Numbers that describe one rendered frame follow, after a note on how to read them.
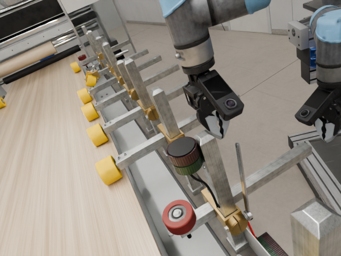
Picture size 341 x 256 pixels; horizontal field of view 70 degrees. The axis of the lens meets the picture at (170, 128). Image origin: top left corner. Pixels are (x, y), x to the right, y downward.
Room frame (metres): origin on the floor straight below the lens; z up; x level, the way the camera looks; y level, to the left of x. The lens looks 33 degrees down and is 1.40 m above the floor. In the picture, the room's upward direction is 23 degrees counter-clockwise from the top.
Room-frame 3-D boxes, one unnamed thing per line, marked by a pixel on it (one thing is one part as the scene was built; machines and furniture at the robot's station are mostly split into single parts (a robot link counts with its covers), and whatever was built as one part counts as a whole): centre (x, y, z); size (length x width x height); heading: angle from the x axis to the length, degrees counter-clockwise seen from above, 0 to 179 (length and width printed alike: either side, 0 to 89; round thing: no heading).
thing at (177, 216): (0.39, 0.07, 0.85); 0.08 x 0.08 x 0.11
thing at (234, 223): (0.39, -0.04, 0.85); 0.14 x 0.06 x 0.05; 11
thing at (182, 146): (0.36, -0.01, 1.01); 0.06 x 0.06 x 0.22; 11
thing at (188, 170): (0.36, -0.01, 1.08); 0.06 x 0.06 x 0.02
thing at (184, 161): (0.36, -0.01, 1.10); 0.06 x 0.06 x 0.02
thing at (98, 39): (1.60, 0.20, 0.92); 0.04 x 0.04 x 0.48; 11
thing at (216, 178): (0.37, -0.05, 0.87); 0.04 x 0.04 x 0.48; 11
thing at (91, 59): (2.13, 0.29, 0.95); 0.50 x 0.04 x 0.04; 101
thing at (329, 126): (0.48, -0.44, 0.86); 0.06 x 0.03 x 0.09; 102
